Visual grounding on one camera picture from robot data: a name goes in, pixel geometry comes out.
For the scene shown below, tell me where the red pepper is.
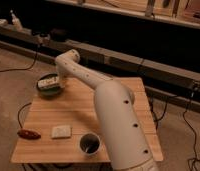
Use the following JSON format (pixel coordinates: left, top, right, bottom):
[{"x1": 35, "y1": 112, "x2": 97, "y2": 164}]
[{"x1": 17, "y1": 130, "x2": 41, "y2": 140}]

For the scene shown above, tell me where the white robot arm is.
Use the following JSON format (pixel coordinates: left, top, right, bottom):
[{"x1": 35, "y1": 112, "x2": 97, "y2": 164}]
[{"x1": 55, "y1": 49, "x2": 159, "y2": 171}]

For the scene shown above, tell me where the white sponge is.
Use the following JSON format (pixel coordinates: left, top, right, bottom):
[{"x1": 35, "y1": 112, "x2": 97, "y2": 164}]
[{"x1": 51, "y1": 125, "x2": 71, "y2": 139}]

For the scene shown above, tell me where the wooden table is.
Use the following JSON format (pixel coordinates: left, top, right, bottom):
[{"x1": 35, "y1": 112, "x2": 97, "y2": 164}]
[{"x1": 10, "y1": 77, "x2": 164, "y2": 165}]

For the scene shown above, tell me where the green bowl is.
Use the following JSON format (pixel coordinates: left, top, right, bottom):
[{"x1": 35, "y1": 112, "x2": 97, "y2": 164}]
[{"x1": 36, "y1": 73, "x2": 63, "y2": 98}]

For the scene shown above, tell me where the white block in bowl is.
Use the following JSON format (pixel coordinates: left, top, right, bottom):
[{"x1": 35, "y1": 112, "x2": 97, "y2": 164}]
[{"x1": 38, "y1": 76, "x2": 59, "y2": 89}]

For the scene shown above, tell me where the black round object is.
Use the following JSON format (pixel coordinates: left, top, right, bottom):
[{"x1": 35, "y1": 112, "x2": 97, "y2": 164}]
[{"x1": 50, "y1": 29, "x2": 68, "y2": 42}]

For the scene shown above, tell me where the black cable on floor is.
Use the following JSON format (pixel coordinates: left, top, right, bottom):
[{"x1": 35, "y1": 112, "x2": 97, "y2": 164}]
[{"x1": 16, "y1": 101, "x2": 33, "y2": 131}]

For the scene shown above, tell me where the black cable at right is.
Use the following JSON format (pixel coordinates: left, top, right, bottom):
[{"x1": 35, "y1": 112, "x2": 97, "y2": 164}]
[{"x1": 182, "y1": 84, "x2": 200, "y2": 171}]

